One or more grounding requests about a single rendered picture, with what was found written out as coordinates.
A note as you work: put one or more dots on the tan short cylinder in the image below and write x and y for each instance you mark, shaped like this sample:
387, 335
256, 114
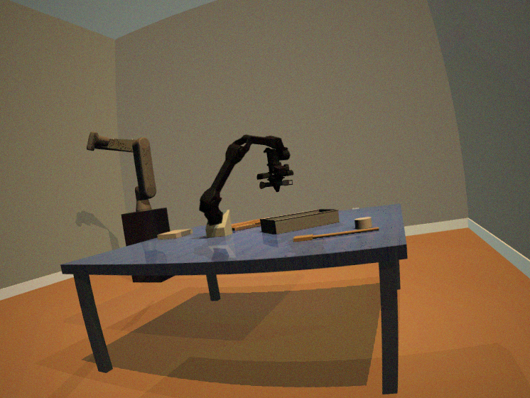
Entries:
363, 223

